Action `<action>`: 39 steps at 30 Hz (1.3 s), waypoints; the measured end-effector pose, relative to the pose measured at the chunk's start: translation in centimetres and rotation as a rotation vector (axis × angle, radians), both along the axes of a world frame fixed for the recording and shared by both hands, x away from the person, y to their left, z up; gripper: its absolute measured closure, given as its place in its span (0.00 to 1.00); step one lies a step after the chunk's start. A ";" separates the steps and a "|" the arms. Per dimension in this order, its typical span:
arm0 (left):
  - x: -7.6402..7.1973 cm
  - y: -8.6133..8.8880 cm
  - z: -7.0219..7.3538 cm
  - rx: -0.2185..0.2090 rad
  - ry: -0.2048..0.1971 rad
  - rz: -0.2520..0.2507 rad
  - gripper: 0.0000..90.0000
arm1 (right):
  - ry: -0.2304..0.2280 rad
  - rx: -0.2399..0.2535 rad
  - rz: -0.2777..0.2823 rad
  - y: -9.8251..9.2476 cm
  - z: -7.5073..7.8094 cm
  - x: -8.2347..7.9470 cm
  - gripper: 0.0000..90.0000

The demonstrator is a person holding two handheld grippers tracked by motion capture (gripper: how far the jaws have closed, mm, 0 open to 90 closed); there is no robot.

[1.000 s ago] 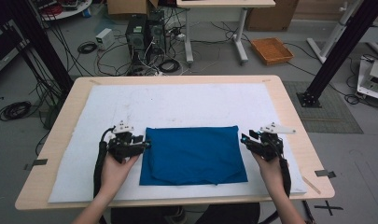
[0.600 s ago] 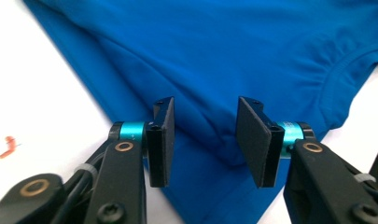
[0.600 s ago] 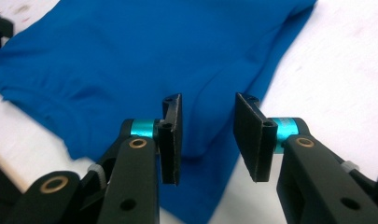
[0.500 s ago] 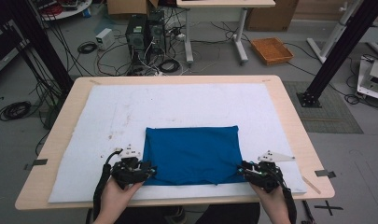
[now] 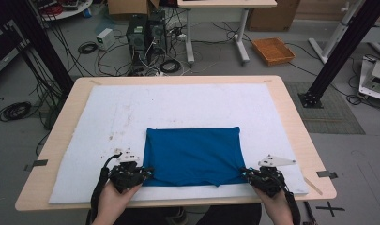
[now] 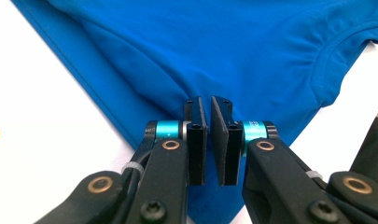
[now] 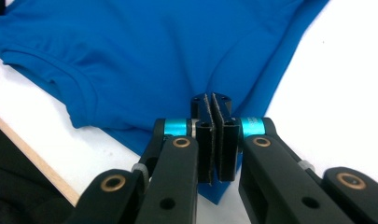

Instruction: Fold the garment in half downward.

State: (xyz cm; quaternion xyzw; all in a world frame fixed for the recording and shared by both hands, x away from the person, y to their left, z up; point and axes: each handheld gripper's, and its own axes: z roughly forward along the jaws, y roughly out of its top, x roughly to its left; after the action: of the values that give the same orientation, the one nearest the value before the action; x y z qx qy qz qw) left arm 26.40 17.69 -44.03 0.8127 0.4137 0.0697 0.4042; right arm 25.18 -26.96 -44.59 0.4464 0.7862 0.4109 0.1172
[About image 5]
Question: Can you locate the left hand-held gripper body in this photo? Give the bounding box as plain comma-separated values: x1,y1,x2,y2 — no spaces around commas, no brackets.
108,148,146,194

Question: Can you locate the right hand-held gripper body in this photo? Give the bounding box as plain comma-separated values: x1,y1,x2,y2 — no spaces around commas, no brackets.
248,154,296,198

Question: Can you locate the blue t-shirt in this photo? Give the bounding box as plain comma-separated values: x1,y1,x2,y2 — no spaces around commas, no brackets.
143,126,249,188

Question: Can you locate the person's right hand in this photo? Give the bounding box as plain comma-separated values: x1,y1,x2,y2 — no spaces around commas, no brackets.
254,187,296,225

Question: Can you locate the person's left hand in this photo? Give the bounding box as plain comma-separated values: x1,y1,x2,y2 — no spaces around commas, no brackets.
92,182,142,225

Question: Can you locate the thin wooden stick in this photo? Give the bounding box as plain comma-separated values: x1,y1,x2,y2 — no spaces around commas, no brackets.
303,176,324,197

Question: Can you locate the grey tape strip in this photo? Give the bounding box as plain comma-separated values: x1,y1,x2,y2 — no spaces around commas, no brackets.
23,158,49,173
315,170,339,180

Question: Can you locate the wooden table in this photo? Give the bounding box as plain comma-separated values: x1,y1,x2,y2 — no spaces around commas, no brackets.
14,74,338,212

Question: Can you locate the black tape cross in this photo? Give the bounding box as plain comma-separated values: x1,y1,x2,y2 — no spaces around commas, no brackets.
315,201,346,218

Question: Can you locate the white felt mat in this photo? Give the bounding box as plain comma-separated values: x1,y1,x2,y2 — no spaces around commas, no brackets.
48,83,310,205

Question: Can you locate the grey floor mat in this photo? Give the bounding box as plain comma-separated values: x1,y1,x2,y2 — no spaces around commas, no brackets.
284,81,366,136

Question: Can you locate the orange basket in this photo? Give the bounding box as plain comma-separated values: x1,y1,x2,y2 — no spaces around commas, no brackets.
251,37,296,67

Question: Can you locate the black computer tower green label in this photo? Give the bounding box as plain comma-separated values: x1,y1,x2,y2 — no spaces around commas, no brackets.
126,13,148,69

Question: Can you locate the white box device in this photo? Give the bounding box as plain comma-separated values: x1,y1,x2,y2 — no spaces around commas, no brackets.
95,27,116,52

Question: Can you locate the white machine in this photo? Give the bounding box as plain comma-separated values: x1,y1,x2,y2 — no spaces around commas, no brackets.
358,55,380,103

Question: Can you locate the black metal stand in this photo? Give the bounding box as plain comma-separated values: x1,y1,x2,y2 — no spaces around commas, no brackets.
297,0,380,109
0,0,75,97

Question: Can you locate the large cardboard box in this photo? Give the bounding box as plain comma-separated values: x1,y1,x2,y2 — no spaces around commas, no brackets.
247,5,301,33

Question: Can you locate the white metal stand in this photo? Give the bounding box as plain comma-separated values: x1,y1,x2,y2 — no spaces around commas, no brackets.
308,0,366,64

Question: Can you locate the white desk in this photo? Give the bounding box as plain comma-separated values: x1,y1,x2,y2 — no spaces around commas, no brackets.
176,0,278,66

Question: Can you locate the round white table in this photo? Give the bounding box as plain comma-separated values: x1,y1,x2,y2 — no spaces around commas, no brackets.
37,0,94,22

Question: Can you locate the black equipment case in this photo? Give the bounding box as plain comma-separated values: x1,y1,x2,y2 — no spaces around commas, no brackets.
0,18,30,80

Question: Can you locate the black cable coil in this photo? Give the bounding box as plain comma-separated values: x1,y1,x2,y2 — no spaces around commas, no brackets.
0,101,33,123
159,59,182,75
77,41,99,55

